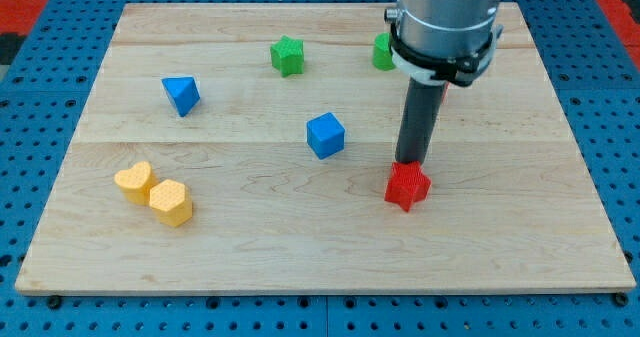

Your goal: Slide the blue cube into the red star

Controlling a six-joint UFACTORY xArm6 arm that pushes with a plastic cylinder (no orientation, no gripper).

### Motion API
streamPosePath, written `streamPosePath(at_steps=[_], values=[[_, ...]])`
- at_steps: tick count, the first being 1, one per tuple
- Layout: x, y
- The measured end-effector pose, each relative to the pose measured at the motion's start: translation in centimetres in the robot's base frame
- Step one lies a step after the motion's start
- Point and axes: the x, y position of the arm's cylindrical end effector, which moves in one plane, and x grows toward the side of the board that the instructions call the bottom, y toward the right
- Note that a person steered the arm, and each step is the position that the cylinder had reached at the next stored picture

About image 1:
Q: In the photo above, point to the green round block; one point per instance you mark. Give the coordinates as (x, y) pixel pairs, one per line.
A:
(381, 55)

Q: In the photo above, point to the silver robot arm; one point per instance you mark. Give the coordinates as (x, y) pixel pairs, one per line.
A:
(439, 41)

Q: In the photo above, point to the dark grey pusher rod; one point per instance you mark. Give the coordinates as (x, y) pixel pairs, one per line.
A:
(421, 108)

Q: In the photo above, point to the blue cube block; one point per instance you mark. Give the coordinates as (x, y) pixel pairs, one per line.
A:
(325, 135)

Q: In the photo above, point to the yellow heart block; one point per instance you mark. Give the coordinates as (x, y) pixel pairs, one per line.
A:
(136, 182)

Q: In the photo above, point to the green star block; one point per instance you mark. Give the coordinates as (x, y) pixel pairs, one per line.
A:
(287, 56)

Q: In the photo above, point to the wooden board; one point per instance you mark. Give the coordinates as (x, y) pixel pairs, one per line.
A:
(512, 208)

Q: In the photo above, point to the blue triangle block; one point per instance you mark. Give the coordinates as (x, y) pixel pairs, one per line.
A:
(182, 93)

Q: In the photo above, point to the red star block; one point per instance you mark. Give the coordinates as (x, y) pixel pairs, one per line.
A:
(407, 185)

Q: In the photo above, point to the yellow hexagon block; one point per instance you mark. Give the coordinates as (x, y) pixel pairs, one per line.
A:
(171, 203)

